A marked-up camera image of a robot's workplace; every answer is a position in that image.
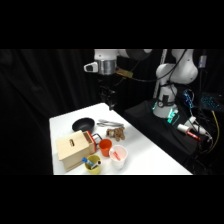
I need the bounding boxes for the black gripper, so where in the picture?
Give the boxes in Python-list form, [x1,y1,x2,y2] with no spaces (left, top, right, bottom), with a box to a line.
[99,84,118,111]

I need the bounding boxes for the striped plush tiger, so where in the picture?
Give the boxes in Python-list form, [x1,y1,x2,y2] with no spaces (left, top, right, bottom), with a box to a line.
[105,126,127,142]

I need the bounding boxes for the black bowl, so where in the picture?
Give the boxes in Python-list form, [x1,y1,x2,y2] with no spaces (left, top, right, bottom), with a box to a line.
[71,117,96,134]

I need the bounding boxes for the silver metal tongs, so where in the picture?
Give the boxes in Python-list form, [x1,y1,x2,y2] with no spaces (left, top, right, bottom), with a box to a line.
[96,118,125,129]

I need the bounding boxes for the orange plastic cup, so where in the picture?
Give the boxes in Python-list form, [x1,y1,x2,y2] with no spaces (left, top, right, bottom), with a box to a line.
[98,138,114,158]

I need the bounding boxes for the black robot stand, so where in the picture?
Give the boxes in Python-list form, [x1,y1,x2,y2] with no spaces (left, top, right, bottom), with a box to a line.
[123,99,203,168]

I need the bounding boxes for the red item in white cup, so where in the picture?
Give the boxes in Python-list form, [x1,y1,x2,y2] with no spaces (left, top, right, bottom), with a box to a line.
[112,150,122,162]

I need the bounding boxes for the white translucent cup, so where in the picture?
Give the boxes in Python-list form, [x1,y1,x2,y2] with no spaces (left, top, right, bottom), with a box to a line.
[109,144,129,170]

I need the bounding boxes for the light wooden box with slot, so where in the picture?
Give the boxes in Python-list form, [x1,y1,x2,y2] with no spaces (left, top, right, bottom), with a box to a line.
[55,130,96,173]

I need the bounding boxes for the blue marker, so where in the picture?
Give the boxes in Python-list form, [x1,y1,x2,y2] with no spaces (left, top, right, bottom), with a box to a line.
[81,157,96,168]

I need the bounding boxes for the red marker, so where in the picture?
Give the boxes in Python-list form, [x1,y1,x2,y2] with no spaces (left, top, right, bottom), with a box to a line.
[90,160,102,170]

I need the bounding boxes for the green lit control box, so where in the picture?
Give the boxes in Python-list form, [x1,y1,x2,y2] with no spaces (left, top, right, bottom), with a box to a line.
[166,108,180,125]

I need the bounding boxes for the yellow-green cup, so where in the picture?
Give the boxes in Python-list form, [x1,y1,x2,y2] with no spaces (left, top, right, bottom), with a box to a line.
[84,154,102,176]

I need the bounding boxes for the black curtain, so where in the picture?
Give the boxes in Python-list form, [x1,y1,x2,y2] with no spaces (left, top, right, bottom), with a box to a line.
[0,49,224,176]

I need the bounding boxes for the blue-lit keyboard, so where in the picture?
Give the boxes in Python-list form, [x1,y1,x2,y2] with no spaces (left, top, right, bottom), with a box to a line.
[199,92,223,112]

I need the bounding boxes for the red box with black handle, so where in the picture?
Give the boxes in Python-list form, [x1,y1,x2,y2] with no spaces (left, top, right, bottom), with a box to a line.
[83,130,103,155]

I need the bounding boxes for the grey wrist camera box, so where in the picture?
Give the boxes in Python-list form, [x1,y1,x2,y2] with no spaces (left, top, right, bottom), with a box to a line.
[83,61,100,74]

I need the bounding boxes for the blue cable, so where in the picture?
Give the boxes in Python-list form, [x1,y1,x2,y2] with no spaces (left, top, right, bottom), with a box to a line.
[182,88,195,109]

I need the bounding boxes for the yellow cable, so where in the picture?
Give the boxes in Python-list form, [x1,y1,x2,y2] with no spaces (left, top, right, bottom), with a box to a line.
[208,109,221,153]

